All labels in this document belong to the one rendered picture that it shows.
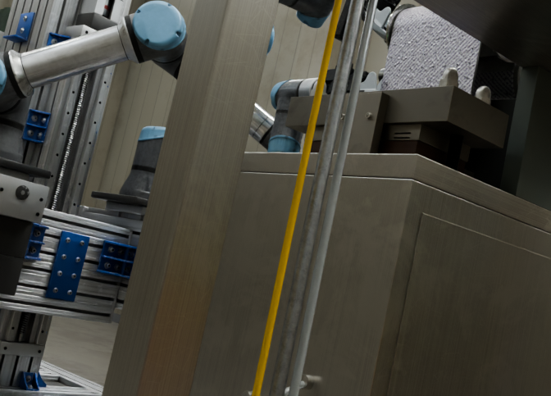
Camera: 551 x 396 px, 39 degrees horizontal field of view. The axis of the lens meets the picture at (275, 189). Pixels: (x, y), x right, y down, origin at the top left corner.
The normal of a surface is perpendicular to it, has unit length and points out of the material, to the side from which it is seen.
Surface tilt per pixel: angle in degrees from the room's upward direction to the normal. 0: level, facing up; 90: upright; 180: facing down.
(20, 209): 90
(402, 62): 90
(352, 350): 90
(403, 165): 90
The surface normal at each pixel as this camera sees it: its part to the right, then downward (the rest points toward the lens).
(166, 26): 0.15, -0.15
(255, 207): -0.74, -0.24
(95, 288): 0.72, 0.07
